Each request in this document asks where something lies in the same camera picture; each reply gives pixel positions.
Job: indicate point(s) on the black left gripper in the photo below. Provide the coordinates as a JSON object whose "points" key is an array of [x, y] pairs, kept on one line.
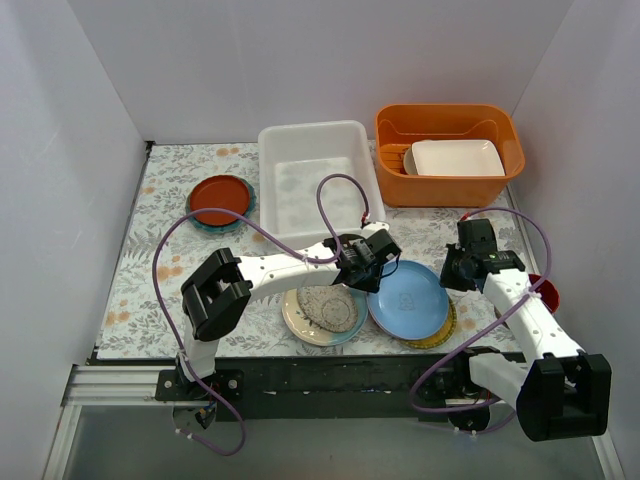
{"points": [[367, 278]]}

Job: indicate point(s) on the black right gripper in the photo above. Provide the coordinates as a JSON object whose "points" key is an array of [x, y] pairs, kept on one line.
{"points": [[454, 270]]}

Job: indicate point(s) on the light blue plate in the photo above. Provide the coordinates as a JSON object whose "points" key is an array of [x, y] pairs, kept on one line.
{"points": [[408, 282]]}

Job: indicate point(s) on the yellow woven bamboo plate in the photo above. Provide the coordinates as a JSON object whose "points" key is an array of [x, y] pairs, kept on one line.
{"points": [[441, 336]]}

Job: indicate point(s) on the pink plate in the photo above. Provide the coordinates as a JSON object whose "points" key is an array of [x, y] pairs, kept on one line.
{"points": [[409, 321]]}

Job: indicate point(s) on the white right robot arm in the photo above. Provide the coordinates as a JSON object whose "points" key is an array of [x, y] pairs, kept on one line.
{"points": [[560, 391]]}

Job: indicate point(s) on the white plastic bin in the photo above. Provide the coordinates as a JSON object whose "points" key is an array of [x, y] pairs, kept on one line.
{"points": [[298, 161]]}

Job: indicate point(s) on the speckled grey oval plate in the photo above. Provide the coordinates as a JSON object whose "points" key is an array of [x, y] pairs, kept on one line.
{"points": [[332, 308]]}

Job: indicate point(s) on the red bowl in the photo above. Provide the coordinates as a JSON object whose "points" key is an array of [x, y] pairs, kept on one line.
{"points": [[549, 295]]}

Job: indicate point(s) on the cream and blue plate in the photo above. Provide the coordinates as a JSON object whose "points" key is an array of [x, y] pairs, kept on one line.
{"points": [[311, 333]]}

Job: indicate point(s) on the round cream dish in basket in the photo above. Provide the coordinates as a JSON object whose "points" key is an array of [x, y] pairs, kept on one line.
{"points": [[409, 162]]}

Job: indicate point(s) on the white rectangular dish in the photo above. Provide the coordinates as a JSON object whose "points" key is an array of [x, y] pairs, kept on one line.
{"points": [[440, 158]]}

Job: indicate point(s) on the orange plastic basket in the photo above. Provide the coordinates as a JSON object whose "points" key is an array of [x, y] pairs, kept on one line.
{"points": [[398, 126]]}

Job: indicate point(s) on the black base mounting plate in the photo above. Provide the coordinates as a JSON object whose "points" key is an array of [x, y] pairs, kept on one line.
{"points": [[324, 387]]}

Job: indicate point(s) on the red round plate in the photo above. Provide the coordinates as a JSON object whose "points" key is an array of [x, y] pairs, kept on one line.
{"points": [[221, 191]]}

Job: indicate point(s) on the teal scalloped plate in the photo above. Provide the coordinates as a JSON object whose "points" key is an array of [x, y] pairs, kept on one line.
{"points": [[220, 223]]}

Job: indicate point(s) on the floral table mat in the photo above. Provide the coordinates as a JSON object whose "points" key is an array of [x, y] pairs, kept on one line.
{"points": [[135, 328]]}

